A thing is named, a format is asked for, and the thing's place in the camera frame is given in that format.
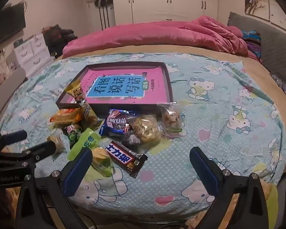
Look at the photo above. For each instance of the colourful pillow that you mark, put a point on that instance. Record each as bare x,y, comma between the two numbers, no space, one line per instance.
252,43

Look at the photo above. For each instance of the small clear pastry packet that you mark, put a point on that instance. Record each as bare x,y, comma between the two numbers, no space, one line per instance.
171,119

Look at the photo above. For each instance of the white wardrobe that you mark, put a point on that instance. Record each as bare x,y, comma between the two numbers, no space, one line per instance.
157,2

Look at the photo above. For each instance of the pink quilt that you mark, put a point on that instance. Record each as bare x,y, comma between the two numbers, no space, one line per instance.
145,33

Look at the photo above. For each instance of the small pale snack packet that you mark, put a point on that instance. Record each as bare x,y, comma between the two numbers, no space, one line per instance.
56,143

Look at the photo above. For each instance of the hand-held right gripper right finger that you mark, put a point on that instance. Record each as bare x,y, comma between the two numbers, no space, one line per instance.
203,169

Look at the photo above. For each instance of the light green candy packet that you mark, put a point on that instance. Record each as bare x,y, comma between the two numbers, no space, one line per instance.
85,140

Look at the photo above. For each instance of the blue cookie packet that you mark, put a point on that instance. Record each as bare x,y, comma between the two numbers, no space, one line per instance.
116,124

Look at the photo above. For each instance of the green pastry snack packet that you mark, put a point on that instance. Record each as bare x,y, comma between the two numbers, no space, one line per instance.
101,159

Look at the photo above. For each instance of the black television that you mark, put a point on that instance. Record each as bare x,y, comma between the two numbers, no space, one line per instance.
7,23

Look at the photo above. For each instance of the orange cracker packet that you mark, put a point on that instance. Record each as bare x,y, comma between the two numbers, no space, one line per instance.
66,115

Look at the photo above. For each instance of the dark chocolate bar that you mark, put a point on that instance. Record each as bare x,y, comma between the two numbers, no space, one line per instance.
121,156

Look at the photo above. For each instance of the pink book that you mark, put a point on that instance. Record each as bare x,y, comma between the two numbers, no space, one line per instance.
124,76

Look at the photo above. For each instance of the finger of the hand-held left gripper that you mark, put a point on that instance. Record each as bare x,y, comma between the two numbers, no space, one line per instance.
12,138
38,151

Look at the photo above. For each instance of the clear bag golden pastry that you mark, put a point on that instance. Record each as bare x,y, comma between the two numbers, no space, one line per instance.
146,128

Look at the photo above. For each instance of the black green pea packet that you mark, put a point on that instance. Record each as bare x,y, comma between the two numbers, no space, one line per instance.
72,133

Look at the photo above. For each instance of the long yellow snack packet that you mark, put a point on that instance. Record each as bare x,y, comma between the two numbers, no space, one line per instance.
79,97

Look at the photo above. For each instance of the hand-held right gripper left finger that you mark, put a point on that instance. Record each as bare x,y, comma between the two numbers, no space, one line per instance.
77,171

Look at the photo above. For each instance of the purple patterned cloth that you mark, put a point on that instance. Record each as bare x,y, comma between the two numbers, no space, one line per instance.
284,85

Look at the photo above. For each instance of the dark shallow box tray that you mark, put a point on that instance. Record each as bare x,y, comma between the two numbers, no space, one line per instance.
145,106

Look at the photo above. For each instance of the pile of dark clothes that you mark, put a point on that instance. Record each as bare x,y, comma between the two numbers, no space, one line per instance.
59,38

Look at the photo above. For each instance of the white drawer chest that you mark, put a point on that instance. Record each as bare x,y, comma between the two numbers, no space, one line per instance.
31,52

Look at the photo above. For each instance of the grey padded headboard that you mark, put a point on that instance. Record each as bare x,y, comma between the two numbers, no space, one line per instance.
271,43

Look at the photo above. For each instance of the light blue printed blanket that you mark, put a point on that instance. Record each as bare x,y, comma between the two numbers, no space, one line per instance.
216,124

